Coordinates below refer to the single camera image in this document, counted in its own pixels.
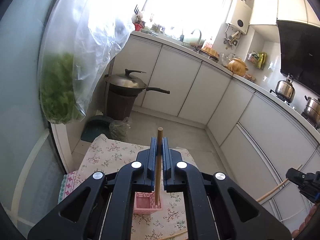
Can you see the white kitchen cabinets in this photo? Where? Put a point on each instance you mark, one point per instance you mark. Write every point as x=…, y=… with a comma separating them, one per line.
x=257, y=136

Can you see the person's right hand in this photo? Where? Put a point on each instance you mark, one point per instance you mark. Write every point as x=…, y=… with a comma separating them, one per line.
x=312, y=212

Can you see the pink perforated utensil holder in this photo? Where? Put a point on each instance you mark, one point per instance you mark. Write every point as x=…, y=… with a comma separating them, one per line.
x=145, y=203

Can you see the white water heater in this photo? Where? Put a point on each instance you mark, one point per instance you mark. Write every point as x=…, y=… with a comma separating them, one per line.
x=239, y=16

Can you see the red basin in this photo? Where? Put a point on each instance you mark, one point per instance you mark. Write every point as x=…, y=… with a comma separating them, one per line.
x=138, y=27

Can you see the black range hood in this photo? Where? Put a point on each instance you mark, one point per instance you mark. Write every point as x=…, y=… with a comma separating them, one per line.
x=300, y=51

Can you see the dark brown trash bin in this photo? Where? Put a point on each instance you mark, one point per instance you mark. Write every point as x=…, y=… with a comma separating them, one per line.
x=119, y=107

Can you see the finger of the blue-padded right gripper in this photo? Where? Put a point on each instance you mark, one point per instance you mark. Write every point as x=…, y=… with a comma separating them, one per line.
x=215, y=206

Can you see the floral tablecloth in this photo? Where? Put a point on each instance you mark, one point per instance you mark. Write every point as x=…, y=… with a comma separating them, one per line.
x=108, y=156

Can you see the plastic bag of greens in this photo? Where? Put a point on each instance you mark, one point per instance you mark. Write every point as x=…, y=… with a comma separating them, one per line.
x=80, y=39

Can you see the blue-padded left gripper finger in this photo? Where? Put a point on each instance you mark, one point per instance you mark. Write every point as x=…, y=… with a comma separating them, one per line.
x=102, y=206

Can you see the golden clay pot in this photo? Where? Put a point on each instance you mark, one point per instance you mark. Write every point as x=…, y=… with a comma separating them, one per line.
x=237, y=66

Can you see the steel stock pot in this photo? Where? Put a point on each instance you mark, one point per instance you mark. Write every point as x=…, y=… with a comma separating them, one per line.
x=311, y=110

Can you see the bag of vegetables on floor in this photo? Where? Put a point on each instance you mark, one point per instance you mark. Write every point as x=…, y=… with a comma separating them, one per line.
x=119, y=129

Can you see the wooden chopstick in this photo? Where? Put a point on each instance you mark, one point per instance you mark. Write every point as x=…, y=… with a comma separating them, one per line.
x=174, y=235
x=269, y=193
x=158, y=165

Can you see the black wok with lid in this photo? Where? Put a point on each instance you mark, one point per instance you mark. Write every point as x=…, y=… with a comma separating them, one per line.
x=127, y=84

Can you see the pale green kettle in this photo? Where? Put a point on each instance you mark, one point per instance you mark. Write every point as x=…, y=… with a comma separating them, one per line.
x=193, y=38

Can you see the steel kettle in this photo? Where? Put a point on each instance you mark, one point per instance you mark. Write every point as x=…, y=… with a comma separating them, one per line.
x=285, y=90

